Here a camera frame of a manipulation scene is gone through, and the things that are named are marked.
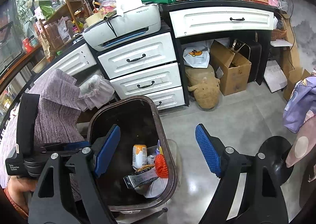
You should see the orange juice bottle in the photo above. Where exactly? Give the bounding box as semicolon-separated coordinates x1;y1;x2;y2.
132;144;147;170

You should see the orange foam fruit net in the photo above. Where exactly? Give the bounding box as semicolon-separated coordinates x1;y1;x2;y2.
155;154;169;179

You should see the purple snack bag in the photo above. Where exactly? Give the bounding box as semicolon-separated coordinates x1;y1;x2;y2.
155;140;164;155

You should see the dark brown trash bin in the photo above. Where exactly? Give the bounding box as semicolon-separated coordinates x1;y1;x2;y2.
87;96;178;212

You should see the person's left hand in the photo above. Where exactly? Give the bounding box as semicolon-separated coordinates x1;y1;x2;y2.
3;176;38;220

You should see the black round stool base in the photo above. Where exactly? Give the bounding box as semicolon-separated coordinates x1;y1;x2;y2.
259;136;294;185

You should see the purple patterned cloth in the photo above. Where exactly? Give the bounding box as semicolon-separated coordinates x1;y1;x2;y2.
283;76;315;133

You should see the white curved cabinet panel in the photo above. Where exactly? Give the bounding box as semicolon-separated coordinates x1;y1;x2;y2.
32;42;97;83

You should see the red tin can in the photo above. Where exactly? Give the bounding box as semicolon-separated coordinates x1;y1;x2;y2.
23;38;33;53

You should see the white middle drawer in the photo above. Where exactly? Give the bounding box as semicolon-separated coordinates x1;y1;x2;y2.
110;63;182;99

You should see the glass terrarium tank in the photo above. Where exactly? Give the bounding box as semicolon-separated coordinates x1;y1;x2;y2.
1;21;23;75

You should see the brown plush toy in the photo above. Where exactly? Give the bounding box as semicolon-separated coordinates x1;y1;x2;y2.
185;65;220;109

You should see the white upper drawer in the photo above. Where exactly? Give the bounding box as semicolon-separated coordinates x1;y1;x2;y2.
98;32;176;79

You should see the white printer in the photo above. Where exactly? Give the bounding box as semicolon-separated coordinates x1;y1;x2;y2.
83;4;161;52

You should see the brown cardboard box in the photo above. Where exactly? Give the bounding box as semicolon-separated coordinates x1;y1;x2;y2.
209;41;252;96

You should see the wooden shelf rack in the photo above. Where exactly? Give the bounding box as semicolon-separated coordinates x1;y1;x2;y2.
35;0;90;53

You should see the white bag orange logo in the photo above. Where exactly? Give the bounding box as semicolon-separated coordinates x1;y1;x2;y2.
183;41;210;69

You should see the white desk drawer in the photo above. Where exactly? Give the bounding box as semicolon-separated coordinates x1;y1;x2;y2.
169;7;274;38

